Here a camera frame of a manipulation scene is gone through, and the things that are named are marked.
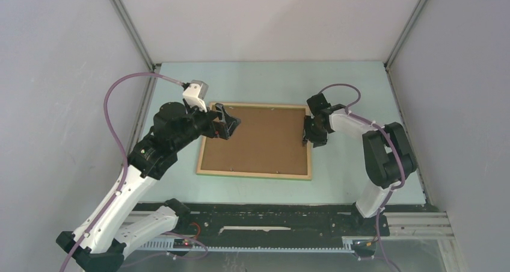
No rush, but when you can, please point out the left aluminium corner post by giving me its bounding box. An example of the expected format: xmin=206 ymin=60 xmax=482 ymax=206
xmin=100 ymin=0 xmax=157 ymax=72

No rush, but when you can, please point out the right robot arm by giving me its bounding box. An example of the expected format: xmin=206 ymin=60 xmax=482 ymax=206
xmin=303 ymin=93 xmax=417 ymax=235

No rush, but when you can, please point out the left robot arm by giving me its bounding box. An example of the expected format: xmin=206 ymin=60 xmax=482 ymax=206
xmin=56 ymin=102 xmax=241 ymax=271

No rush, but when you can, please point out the white cable duct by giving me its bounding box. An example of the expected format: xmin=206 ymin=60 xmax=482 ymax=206
xmin=143 ymin=238 xmax=375 ymax=253

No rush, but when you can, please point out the right aluminium corner post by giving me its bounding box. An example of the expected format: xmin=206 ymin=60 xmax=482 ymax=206
xmin=384 ymin=0 xmax=429 ymax=71

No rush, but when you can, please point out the wooden picture frame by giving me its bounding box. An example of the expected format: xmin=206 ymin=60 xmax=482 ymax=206
xmin=195 ymin=102 xmax=314 ymax=182

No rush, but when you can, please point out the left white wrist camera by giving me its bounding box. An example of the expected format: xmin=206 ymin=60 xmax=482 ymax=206
xmin=182 ymin=80 xmax=209 ymax=112

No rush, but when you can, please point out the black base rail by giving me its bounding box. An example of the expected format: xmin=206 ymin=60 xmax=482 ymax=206
xmin=135 ymin=203 xmax=392 ymax=255

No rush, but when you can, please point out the brown backing board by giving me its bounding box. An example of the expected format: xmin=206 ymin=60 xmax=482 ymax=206
xmin=200 ymin=105 xmax=310 ymax=177

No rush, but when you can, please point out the aluminium corner post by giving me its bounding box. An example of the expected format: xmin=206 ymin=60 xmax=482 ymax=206
xmin=100 ymin=0 xmax=157 ymax=72
xmin=384 ymin=0 xmax=429 ymax=71

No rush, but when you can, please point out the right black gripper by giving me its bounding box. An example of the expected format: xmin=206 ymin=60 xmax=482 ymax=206
xmin=302 ymin=115 xmax=328 ymax=148

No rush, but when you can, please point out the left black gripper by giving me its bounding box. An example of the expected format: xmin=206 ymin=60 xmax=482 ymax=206
xmin=172 ymin=100 xmax=240 ymax=152

